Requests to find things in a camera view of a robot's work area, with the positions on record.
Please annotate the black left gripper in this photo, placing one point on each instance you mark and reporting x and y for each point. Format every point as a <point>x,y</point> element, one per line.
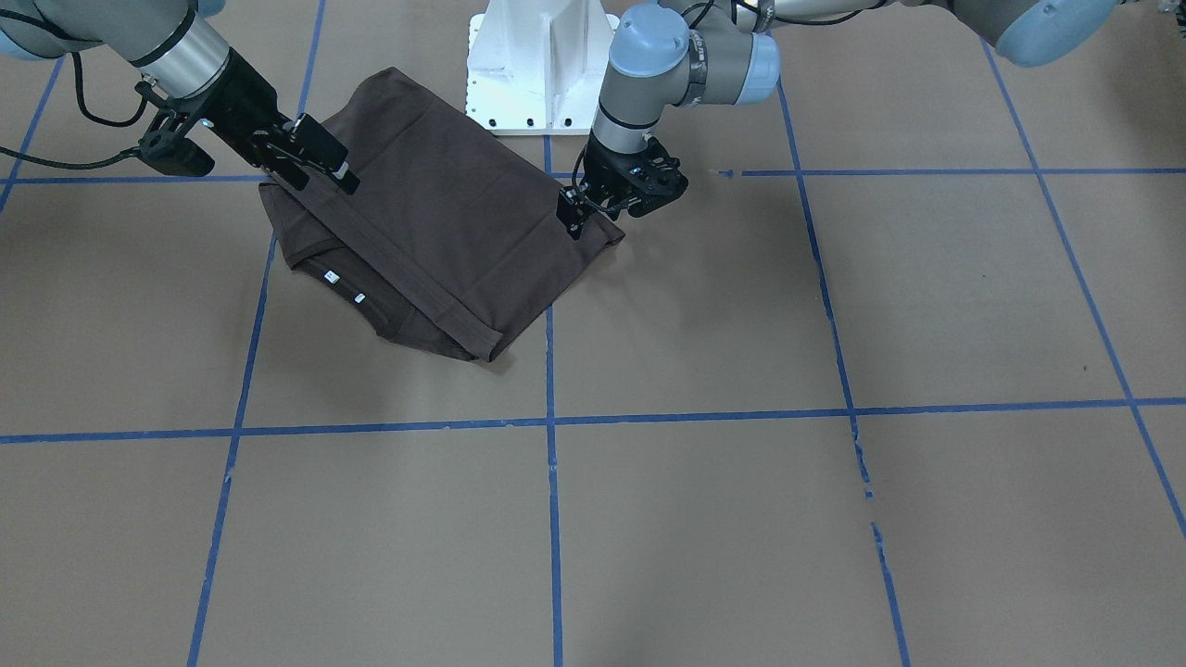
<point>608,172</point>

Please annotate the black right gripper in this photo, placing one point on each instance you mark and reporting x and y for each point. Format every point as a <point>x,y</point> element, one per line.
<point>240,95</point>

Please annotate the dark brown t-shirt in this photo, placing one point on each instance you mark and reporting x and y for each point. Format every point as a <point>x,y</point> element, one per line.
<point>452,244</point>

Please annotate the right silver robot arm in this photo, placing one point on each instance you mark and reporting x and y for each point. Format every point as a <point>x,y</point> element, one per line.
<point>191,76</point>

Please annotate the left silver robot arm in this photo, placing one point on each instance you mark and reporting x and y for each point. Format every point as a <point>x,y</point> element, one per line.
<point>682,54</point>

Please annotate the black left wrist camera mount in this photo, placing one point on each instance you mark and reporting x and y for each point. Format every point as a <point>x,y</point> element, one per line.
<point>655,179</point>

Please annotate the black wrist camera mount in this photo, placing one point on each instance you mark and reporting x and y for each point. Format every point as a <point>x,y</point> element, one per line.
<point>655,179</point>
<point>164,146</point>

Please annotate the white pedestal column base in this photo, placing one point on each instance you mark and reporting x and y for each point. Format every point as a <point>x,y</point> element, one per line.
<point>536,67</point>

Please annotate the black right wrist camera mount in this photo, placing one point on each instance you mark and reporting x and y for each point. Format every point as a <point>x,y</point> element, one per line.
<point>164,146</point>

